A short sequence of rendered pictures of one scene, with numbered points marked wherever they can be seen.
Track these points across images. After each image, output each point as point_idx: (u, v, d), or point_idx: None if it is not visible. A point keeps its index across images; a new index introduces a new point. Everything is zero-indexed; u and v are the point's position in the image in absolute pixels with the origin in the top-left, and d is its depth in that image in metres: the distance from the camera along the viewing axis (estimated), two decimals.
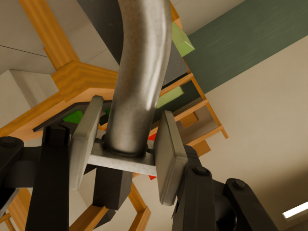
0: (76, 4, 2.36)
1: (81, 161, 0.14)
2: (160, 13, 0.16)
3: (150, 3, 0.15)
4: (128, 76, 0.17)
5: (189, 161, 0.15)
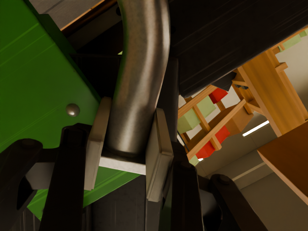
0: None
1: (96, 162, 0.14)
2: (158, 13, 0.16)
3: (148, 4, 0.16)
4: (127, 76, 0.17)
5: (176, 157, 0.15)
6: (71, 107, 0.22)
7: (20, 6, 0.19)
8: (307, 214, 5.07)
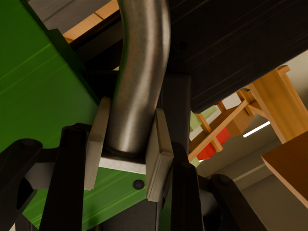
0: None
1: (96, 162, 0.14)
2: (160, 13, 0.16)
3: (150, 4, 0.16)
4: (128, 76, 0.17)
5: (176, 157, 0.15)
6: None
7: (32, 26, 0.19)
8: (307, 216, 5.07)
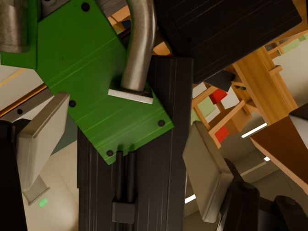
0: None
1: (29, 161, 0.13)
2: (150, 13, 0.31)
3: (145, 8, 0.30)
4: (134, 46, 0.32)
5: (230, 176, 0.15)
6: None
7: (107, 27, 0.34)
8: None
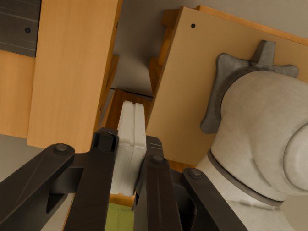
0: None
1: (124, 167, 0.14)
2: None
3: None
4: None
5: (151, 151, 0.15)
6: None
7: None
8: None
